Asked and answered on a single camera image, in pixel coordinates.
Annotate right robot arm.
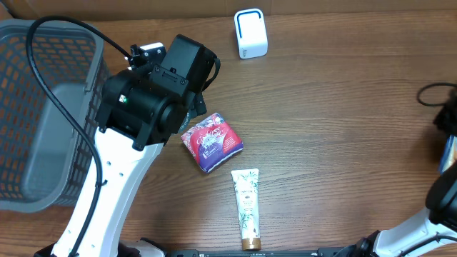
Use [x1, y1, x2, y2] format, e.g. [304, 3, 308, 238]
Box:
[334, 82, 456, 257]

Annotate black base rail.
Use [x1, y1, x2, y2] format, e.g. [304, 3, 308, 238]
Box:
[166, 245, 355, 257]

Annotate grey plastic shopping basket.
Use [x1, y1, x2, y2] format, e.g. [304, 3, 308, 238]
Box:
[1, 19, 110, 213]

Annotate white barcode scanner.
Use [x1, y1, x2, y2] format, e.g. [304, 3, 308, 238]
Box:
[233, 8, 268, 59]

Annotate red purple pad pack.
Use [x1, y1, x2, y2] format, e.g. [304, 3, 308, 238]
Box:
[181, 113, 243, 173]

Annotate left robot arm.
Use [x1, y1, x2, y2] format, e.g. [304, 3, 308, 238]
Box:
[39, 35, 221, 256]

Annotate white cream tube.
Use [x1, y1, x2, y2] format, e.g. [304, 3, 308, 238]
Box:
[231, 168, 261, 251]

